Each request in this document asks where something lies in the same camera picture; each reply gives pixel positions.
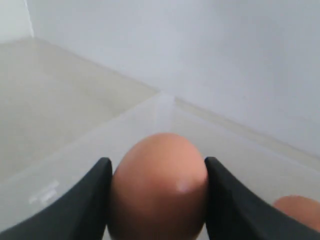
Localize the brown egg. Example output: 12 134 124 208
107 132 209 240
273 195 320 232

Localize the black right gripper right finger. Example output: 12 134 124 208
204 157 320 240

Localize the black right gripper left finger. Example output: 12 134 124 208
0 157 112 240

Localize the clear plastic container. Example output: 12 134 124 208
0 94 320 230

